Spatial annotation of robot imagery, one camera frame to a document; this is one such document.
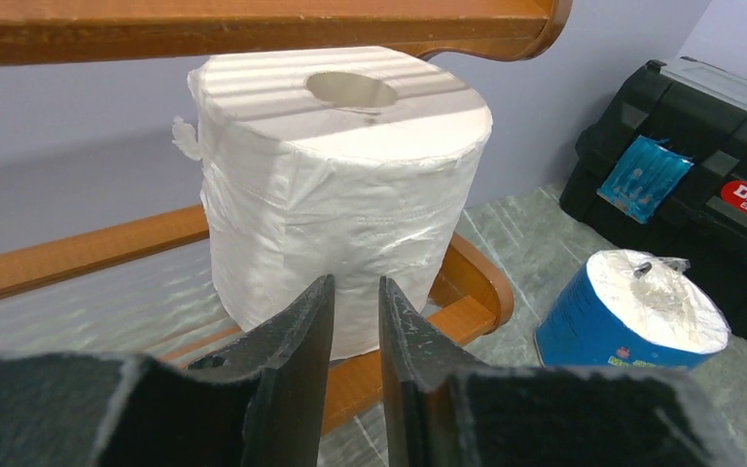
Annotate white roll sideways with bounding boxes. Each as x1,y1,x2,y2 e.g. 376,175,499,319
172,47,493,360

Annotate black plastic toolbox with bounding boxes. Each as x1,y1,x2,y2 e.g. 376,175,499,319
559,56,747,341

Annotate orange wooden two-tier shelf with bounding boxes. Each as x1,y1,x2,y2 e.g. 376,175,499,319
0,0,575,436

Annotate blue wrapped roll far right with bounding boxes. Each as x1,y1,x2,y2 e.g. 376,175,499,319
534,249,731,371

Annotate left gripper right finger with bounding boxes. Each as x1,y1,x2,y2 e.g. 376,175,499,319
378,277,744,466

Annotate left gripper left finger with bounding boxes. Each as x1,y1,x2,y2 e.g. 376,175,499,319
0,275,335,466

